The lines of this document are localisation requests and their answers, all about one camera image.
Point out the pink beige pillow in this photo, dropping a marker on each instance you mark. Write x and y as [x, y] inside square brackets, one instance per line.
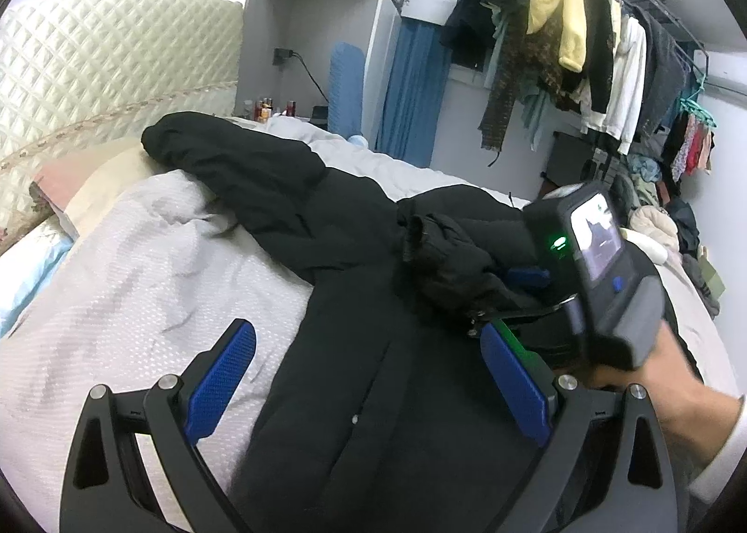
[99, 177]

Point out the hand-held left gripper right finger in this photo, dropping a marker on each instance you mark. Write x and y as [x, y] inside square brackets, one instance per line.
[516, 387]

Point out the pale grey duvet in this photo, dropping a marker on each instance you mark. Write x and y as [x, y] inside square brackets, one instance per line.
[146, 288]

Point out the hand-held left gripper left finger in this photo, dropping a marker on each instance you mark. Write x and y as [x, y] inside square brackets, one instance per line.
[224, 378]

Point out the green clip hanger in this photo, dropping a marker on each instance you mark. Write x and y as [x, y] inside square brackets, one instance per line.
[697, 101]

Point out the light blue round object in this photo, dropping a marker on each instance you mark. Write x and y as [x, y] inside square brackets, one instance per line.
[358, 143]

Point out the red bottle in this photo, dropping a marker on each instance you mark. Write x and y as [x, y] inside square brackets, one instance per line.
[292, 108]

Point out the person's right hand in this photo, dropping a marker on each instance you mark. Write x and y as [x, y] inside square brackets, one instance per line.
[671, 369]

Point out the black coat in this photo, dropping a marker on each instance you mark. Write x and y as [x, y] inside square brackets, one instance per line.
[379, 393]

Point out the dark grey hanging clothes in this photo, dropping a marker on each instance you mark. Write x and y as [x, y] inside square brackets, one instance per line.
[662, 72]

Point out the blue curtain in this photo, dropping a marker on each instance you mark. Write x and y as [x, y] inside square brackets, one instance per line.
[414, 95]

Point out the brown patterned garment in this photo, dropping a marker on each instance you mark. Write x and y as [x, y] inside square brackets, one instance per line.
[508, 84]

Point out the small black box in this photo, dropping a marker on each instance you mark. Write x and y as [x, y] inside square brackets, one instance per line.
[320, 113]

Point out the black hanging garment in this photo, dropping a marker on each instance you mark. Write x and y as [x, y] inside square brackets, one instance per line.
[467, 19]

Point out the pile of clothes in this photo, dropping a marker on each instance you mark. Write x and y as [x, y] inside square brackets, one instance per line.
[671, 218]

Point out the small bottles on nightstand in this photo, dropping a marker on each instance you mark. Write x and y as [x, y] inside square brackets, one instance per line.
[265, 108]

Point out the black wall charger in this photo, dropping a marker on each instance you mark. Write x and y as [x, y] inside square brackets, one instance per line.
[283, 56]

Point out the red pink hanging laundry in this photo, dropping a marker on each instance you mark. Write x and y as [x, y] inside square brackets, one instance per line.
[691, 145]

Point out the person's right forearm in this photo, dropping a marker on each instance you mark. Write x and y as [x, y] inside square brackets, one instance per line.
[706, 419]

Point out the white hoodie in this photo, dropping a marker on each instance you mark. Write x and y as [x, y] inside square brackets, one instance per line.
[624, 78]

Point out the blue chair back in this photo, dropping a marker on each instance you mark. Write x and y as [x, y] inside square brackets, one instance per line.
[347, 89]

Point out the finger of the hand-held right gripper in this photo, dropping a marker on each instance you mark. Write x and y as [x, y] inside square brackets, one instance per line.
[528, 278]
[525, 316]

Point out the cream quilted headboard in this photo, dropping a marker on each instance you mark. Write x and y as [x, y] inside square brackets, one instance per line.
[87, 72]

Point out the small pale bottle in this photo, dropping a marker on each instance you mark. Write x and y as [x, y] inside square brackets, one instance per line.
[250, 109]

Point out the light blue pillow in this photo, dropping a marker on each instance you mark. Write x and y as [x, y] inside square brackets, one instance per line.
[29, 276]

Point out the white air conditioner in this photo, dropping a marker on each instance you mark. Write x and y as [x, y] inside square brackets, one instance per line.
[726, 75]

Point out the pale green garment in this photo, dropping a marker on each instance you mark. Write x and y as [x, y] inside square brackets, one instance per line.
[534, 113]

